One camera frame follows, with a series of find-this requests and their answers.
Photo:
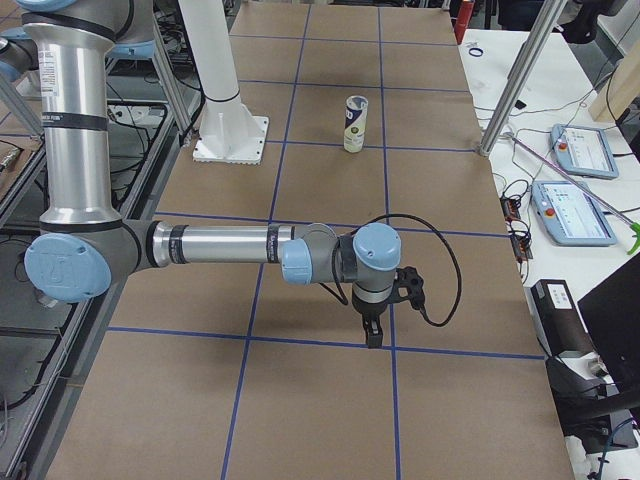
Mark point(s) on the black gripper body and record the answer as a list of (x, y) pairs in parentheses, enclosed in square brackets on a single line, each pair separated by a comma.
[(369, 310)]

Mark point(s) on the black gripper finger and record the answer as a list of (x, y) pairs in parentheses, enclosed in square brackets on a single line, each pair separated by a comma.
[(374, 336)]

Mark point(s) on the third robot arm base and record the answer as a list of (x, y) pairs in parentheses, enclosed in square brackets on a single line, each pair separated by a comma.
[(19, 57)]

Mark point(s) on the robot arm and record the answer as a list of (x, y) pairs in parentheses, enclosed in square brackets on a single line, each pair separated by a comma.
[(85, 246)]

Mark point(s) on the black box with label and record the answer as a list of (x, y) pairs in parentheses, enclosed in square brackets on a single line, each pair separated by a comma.
[(561, 324)]

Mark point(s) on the teach pendant near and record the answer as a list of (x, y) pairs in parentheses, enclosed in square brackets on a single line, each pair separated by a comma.
[(569, 216)]

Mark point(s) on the teach pendant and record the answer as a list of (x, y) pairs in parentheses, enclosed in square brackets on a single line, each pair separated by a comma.
[(583, 151), (569, 216)]

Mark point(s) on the black monitor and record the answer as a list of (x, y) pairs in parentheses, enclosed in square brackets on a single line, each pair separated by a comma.
[(611, 314)]

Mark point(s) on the teach pendant far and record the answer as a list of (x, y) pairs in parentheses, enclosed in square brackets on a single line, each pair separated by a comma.
[(583, 151)]

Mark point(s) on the reacher grabber stick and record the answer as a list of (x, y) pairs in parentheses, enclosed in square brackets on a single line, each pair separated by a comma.
[(634, 226)]

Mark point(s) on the red cylinder tube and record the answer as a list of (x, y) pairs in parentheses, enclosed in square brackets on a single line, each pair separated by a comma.
[(463, 18)]

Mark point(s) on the electronics board with wires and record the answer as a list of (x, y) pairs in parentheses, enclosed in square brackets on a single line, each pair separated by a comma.
[(518, 230)]

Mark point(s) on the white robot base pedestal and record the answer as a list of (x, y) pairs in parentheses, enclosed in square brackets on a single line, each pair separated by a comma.
[(228, 132)]

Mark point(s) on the aluminium frame post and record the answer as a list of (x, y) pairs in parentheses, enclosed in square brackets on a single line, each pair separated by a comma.
[(520, 71)]

